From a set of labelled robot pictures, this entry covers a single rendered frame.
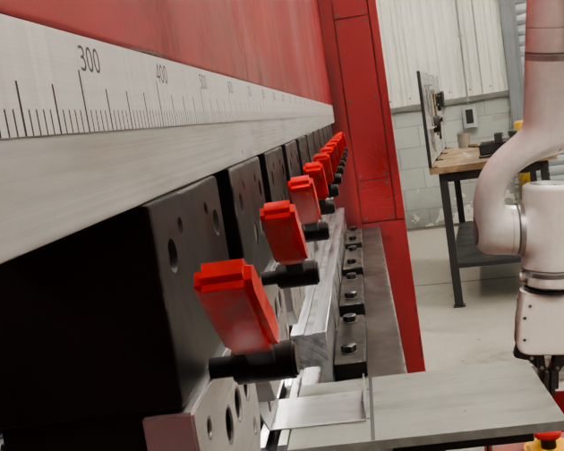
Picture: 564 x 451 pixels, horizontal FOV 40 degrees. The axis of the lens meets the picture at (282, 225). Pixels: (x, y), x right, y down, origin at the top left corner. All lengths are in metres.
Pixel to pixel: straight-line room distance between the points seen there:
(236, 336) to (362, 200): 2.66
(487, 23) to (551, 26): 7.03
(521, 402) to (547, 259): 0.44
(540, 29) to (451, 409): 0.58
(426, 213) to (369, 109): 5.40
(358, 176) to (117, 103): 2.68
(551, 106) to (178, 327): 0.91
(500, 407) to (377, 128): 2.21
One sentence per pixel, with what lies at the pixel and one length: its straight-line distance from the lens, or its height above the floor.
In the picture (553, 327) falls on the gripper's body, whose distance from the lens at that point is 1.27.
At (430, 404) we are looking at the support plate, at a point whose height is 1.00.
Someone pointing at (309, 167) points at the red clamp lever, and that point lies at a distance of 0.88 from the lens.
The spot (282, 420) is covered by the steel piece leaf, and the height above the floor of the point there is 1.00.
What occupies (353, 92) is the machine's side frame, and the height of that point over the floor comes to 1.38.
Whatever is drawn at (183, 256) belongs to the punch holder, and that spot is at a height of 1.26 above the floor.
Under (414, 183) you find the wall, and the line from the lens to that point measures 8.27.
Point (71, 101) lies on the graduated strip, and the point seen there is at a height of 1.32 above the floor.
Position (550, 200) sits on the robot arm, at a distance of 1.21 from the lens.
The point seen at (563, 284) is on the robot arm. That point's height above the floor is 1.01.
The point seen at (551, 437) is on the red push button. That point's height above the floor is 0.80.
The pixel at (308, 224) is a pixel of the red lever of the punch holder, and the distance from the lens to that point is 0.74.
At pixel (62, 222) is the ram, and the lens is 0.23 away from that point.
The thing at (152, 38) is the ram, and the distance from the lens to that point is 0.37.
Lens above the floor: 1.31
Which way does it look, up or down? 7 degrees down
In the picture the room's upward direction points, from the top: 9 degrees counter-clockwise
